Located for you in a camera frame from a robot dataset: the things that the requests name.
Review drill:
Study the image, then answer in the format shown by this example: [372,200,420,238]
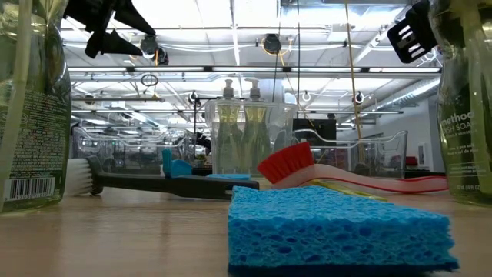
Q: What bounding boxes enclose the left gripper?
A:
[63,0,157,59]

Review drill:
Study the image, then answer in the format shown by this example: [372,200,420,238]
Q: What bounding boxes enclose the black ceiling cable reel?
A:
[263,33,283,55]
[140,34,170,66]

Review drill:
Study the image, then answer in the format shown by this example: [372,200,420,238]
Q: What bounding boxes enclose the black background monitor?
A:
[293,118,337,142]

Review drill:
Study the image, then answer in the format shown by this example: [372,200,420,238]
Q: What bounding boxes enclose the clear green dish soap bottle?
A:
[0,0,73,214]
[241,78,270,174]
[428,0,492,207]
[217,78,243,174]

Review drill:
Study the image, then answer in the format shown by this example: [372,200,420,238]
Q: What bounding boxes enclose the yellow-green dish brush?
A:
[311,179,389,203]

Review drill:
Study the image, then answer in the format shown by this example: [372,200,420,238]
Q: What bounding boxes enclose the yellow hanging cable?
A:
[344,0,364,162]

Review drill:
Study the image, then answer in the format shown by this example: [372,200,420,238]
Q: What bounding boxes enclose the blue cellulose sponge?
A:
[207,172,253,182]
[227,185,460,277]

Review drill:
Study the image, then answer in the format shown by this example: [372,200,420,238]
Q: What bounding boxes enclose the clear deep plastic bin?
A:
[204,98,299,178]

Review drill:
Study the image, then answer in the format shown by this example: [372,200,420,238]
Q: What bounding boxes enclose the clear shallow plastic tray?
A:
[71,126,195,174]
[294,128,409,179]

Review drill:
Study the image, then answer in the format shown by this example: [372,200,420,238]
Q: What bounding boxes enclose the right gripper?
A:
[387,0,439,65]

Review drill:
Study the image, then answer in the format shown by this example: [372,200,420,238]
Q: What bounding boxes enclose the thin black hanging cable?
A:
[295,0,301,116]

